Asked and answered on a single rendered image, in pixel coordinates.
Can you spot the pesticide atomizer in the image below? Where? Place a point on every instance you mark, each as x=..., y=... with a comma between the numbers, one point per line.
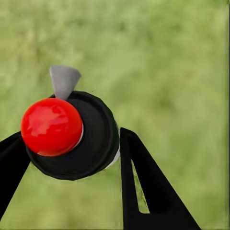
x=73, y=134

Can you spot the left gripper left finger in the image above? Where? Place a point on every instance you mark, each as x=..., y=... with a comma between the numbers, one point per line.
x=14, y=161

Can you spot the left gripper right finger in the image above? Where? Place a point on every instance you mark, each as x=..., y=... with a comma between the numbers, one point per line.
x=167, y=211

